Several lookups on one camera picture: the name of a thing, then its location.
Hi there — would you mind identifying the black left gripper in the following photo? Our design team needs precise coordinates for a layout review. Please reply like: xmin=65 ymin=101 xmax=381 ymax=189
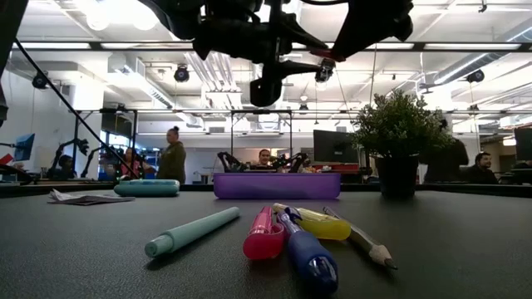
xmin=193 ymin=0 xmax=334 ymax=108

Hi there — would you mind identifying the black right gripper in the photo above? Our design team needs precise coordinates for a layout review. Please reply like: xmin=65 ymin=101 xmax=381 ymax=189
xmin=332 ymin=0 xmax=415 ymax=62

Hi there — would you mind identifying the yellow highlighter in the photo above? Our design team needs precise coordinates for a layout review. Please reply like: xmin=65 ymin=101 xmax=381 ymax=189
xmin=273 ymin=203 xmax=352 ymax=242

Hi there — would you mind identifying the pink highlighter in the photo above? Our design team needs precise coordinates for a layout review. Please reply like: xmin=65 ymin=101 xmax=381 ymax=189
xmin=242 ymin=206 xmax=287 ymax=262

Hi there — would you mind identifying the teal marker pen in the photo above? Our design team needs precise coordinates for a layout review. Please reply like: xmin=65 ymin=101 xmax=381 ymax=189
xmin=144 ymin=206 xmax=241 ymax=258

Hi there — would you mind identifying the blue ballpoint pen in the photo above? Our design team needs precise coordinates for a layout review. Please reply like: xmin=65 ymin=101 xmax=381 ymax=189
xmin=276 ymin=207 xmax=340 ymax=297

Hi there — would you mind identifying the wooden pencil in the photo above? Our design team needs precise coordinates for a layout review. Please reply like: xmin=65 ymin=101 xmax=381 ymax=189
xmin=323 ymin=206 xmax=399 ymax=272

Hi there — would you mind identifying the black ceiling spot lamp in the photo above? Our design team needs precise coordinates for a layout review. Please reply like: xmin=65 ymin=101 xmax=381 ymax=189
xmin=173 ymin=65 xmax=191 ymax=83
xmin=465 ymin=68 xmax=486 ymax=85
xmin=314 ymin=57 xmax=337 ymax=83
xmin=32 ymin=70 xmax=49 ymax=91

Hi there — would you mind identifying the person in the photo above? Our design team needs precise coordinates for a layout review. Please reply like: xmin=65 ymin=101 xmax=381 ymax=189
xmin=256 ymin=148 xmax=273 ymax=168
xmin=465 ymin=151 xmax=500 ymax=185
xmin=56 ymin=154 xmax=78 ymax=180
xmin=156 ymin=125 xmax=187 ymax=185
xmin=418 ymin=118 xmax=470 ymax=184
xmin=120 ymin=147 xmax=145 ymax=179

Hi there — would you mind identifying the black computer monitor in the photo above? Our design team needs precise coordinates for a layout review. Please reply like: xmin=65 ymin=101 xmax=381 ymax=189
xmin=313 ymin=130 xmax=361 ymax=164
xmin=514 ymin=126 xmax=532 ymax=163

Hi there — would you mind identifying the green potted plant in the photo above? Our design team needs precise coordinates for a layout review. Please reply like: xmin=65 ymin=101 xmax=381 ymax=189
xmin=351 ymin=90 xmax=455 ymax=200

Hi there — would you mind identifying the purple plastic pencil case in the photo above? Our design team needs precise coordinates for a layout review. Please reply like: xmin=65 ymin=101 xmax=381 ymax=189
xmin=213 ymin=173 xmax=342 ymax=200

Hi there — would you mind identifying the blue lit monitor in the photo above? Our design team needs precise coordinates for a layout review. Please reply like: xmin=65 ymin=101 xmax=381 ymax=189
xmin=13 ymin=132 xmax=37 ymax=162

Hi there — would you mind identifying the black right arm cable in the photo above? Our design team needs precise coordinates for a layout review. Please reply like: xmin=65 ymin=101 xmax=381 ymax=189
xmin=298 ymin=0 xmax=351 ymax=7

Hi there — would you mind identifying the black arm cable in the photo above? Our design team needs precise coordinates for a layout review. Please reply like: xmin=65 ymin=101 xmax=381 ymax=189
xmin=13 ymin=38 xmax=141 ymax=180
xmin=298 ymin=0 xmax=351 ymax=7

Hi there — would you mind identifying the black background rig frame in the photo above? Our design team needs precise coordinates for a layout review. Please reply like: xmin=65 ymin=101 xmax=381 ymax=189
xmin=72 ymin=107 xmax=138 ymax=180
xmin=230 ymin=109 xmax=293 ymax=161

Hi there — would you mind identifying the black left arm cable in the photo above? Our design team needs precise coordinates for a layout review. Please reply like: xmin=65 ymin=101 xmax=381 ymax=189
xmin=13 ymin=38 xmax=141 ymax=180

